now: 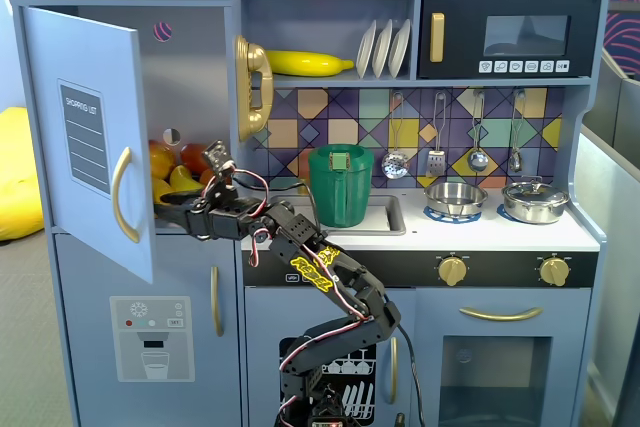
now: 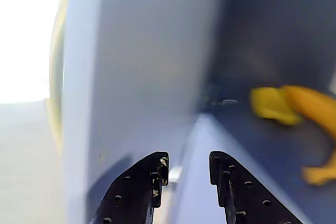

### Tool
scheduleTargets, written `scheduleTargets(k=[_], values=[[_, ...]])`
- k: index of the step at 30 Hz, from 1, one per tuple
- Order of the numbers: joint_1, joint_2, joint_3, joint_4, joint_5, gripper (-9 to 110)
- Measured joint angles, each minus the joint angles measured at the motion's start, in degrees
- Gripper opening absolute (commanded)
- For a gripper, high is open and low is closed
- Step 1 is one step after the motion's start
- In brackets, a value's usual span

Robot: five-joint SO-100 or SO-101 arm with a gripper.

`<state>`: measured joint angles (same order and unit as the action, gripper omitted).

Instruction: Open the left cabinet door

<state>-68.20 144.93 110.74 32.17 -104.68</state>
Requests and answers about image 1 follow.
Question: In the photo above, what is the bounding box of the green plastic pitcher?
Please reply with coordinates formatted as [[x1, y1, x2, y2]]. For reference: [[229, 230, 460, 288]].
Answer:
[[307, 144, 375, 228]]

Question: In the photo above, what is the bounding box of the small yellow toy fruit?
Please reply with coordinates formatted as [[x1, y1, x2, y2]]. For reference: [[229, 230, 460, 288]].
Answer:
[[168, 165, 205, 193]]

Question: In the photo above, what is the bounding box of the white toy plate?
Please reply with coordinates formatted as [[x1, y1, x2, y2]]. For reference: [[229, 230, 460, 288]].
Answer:
[[388, 19, 412, 79], [355, 19, 378, 79], [372, 19, 395, 79]]

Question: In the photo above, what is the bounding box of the gold stove knob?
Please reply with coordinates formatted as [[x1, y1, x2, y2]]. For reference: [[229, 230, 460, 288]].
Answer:
[[438, 255, 469, 287], [538, 256, 570, 288]]

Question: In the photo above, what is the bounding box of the steel toy pot with lid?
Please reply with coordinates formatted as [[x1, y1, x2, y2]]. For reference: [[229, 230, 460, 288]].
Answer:
[[501, 176, 571, 225]]

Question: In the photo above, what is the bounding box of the gold dishwasher door handle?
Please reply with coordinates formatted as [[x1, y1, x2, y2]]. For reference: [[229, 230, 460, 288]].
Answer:
[[388, 336, 400, 406]]

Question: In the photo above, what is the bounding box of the blue ice dispenser cabinet door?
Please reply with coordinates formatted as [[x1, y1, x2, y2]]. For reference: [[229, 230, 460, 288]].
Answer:
[[53, 232, 244, 427]]

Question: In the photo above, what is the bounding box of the black power cable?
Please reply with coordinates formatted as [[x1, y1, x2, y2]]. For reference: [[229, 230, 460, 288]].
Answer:
[[396, 324, 426, 427]]

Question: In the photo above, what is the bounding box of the steel toy pan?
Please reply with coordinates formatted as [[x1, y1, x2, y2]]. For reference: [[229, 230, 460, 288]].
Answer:
[[423, 181, 489, 218]]

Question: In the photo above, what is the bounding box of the red toy apple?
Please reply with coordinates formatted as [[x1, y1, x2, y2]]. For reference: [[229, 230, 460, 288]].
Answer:
[[179, 143, 214, 176]]

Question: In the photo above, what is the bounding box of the yellow toy banana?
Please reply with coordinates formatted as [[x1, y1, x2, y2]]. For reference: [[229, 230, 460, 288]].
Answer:
[[263, 49, 355, 78]]

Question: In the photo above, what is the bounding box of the blue shopping list cabinet door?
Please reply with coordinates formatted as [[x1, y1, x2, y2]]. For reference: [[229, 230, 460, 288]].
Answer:
[[22, 6, 155, 286]]

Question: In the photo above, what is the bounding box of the grey metal partition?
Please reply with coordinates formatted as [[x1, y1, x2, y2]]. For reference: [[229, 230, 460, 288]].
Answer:
[[569, 46, 640, 421]]

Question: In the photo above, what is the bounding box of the metal toy ladle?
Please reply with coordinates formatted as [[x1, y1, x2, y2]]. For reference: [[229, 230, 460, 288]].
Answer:
[[467, 90, 489, 173]]

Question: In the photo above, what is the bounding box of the metal toy spatula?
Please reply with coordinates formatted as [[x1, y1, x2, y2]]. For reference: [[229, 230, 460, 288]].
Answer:
[[426, 91, 448, 178]]

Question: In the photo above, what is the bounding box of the small gripper-mounted camera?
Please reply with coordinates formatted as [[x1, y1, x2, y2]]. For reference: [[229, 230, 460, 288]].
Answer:
[[201, 139, 236, 183]]

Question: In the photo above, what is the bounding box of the gold microwave handle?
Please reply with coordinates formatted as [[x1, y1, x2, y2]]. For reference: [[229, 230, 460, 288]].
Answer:
[[429, 12, 446, 64]]

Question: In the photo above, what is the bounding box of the metal toy whisk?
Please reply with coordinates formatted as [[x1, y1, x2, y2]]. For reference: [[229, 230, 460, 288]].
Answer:
[[508, 89, 527, 172]]

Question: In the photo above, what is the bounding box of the blue dishwasher door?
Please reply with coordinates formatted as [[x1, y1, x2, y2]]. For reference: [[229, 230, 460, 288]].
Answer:
[[244, 286, 417, 427]]

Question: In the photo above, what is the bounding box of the gold curved fridge door handle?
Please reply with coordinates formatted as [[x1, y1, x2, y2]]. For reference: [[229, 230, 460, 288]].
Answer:
[[110, 146, 141, 244]]

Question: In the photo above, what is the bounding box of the black toy microwave door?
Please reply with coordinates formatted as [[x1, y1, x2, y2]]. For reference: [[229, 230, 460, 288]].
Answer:
[[417, 0, 601, 81]]

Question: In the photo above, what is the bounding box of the yellow beanbag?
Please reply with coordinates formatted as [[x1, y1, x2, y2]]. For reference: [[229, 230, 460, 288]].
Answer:
[[0, 106, 46, 243]]

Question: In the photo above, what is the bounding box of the orange yellow toy mango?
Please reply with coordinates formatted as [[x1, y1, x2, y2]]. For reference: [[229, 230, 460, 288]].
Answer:
[[148, 139, 177, 181]]

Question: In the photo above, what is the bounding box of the metal toy skimmer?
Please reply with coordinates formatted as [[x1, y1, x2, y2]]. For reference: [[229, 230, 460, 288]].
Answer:
[[382, 91, 410, 181]]

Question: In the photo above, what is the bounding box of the grey toy sink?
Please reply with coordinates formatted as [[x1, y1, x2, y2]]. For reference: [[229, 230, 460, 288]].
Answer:
[[269, 194, 407, 237]]

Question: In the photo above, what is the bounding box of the blue oven door with window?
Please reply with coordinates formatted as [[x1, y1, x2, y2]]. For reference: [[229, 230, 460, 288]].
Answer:
[[414, 288, 591, 427]]

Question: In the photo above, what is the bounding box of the orange toy fruit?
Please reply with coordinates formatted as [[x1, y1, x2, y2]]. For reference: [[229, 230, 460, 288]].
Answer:
[[198, 168, 234, 188]]

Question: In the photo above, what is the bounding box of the gold toy telephone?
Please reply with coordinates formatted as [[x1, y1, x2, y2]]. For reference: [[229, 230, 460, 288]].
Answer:
[[234, 35, 275, 143]]

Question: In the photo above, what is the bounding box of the gold straight freezer door handle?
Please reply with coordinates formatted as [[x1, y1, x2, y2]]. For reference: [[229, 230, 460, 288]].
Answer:
[[209, 266, 225, 338]]

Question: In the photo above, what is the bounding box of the gold oven door handle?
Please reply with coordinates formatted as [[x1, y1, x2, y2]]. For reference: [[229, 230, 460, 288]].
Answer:
[[458, 305, 544, 323]]

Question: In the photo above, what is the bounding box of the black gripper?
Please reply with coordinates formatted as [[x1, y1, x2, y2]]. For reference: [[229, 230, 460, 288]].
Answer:
[[152, 185, 274, 243]]

